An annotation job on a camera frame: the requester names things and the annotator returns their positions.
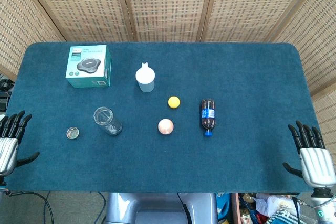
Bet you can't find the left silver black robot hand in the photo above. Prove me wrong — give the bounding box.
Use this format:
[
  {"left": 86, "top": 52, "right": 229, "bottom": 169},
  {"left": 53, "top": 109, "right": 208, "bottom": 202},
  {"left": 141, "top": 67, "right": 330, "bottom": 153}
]
[{"left": 0, "top": 110, "right": 40, "bottom": 180}]

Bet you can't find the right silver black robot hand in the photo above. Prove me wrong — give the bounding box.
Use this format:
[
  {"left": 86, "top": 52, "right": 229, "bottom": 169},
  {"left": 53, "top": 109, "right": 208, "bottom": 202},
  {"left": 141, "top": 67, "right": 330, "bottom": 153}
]
[{"left": 282, "top": 120, "right": 336, "bottom": 188}]

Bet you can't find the small jar lid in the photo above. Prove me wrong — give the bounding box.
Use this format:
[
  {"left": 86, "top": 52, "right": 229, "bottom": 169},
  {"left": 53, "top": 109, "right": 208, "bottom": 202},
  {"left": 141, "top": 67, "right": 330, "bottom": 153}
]
[{"left": 66, "top": 126, "right": 80, "bottom": 140}]

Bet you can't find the clear glass jar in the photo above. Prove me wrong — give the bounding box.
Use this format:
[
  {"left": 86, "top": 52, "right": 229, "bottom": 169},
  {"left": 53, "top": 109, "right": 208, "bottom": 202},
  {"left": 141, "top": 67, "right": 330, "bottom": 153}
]
[{"left": 93, "top": 106, "right": 123, "bottom": 136}]

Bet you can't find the pale blue cup white lid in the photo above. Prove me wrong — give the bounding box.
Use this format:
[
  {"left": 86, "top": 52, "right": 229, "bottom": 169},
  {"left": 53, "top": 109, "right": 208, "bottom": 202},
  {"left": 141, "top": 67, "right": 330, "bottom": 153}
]
[{"left": 135, "top": 61, "right": 155, "bottom": 93}]

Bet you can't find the white plastic bag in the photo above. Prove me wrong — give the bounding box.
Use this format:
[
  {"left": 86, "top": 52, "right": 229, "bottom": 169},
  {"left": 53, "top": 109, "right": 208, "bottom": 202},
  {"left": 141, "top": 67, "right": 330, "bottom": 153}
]
[{"left": 255, "top": 193, "right": 300, "bottom": 217}]

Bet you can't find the blue white striped bag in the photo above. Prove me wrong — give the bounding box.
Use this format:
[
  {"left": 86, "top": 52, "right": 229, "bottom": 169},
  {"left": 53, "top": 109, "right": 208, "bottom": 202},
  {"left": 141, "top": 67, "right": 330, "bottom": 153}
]
[{"left": 267, "top": 209, "right": 303, "bottom": 224}]

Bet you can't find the blue plastic container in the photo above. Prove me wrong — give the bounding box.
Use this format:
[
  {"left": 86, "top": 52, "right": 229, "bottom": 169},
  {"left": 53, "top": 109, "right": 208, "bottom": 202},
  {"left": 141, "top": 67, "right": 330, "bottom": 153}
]
[{"left": 216, "top": 192, "right": 232, "bottom": 220}]

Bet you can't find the teal speaker product box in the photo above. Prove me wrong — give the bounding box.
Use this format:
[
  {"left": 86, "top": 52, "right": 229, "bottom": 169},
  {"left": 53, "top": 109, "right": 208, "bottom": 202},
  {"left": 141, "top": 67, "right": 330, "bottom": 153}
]
[{"left": 65, "top": 45, "right": 112, "bottom": 88}]

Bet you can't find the cola bottle blue cap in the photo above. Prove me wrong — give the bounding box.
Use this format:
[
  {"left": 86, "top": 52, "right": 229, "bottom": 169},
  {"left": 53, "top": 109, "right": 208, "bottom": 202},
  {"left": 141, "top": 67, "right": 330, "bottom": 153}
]
[{"left": 200, "top": 99, "right": 216, "bottom": 137}]

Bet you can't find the blue carpet table cover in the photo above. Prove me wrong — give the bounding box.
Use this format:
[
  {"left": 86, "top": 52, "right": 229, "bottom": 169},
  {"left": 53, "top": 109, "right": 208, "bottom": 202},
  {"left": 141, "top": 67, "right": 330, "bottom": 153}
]
[{"left": 5, "top": 41, "right": 321, "bottom": 193}]

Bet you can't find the pale pink ball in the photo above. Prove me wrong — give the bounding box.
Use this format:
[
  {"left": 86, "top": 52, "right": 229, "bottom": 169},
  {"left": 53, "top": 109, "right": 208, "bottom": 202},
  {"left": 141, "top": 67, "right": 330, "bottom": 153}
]
[{"left": 157, "top": 118, "right": 175, "bottom": 135}]

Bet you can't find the yellow ball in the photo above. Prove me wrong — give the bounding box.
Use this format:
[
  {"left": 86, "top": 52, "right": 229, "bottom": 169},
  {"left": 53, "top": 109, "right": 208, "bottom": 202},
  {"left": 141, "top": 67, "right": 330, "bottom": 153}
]
[{"left": 167, "top": 96, "right": 181, "bottom": 109}]

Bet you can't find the grey robot torso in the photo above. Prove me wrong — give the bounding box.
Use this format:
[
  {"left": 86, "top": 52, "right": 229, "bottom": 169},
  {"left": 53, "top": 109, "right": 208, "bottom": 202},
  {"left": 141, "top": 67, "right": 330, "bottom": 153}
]
[{"left": 104, "top": 191, "right": 218, "bottom": 224}]

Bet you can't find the woven rattan folding screen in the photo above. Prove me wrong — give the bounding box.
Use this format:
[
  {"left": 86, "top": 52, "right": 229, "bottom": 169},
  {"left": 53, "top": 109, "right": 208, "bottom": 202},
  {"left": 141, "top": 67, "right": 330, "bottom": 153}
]
[{"left": 0, "top": 0, "right": 336, "bottom": 156}]

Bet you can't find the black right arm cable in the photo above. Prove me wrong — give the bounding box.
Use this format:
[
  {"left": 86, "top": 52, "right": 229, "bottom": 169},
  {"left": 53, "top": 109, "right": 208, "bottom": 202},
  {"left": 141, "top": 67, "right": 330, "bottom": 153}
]
[{"left": 292, "top": 196, "right": 336, "bottom": 209}]

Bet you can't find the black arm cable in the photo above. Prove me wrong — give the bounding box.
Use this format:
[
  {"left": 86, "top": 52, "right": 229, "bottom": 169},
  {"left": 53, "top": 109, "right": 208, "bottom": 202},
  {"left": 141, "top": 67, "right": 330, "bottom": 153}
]
[
  {"left": 292, "top": 196, "right": 336, "bottom": 209},
  {"left": 6, "top": 191, "right": 55, "bottom": 224}
]

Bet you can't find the black electronics with cables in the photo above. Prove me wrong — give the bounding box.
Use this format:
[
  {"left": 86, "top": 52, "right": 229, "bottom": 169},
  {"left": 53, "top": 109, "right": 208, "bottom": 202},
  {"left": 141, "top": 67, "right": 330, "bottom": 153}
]
[{"left": 0, "top": 76, "right": 13, "bottom": 112}]

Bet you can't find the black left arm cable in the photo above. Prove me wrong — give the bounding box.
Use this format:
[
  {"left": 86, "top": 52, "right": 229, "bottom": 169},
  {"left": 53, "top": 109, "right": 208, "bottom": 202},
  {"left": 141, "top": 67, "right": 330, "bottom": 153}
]
[{"left": 6, "top": 191, "right": 55, "bottom": 224}]

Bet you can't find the blue floor cable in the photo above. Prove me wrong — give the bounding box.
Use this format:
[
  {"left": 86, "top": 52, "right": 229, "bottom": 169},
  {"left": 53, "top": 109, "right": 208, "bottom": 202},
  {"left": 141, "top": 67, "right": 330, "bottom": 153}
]
[{"left": 93, "top": 191, "right": 107, "bottom": 224}]

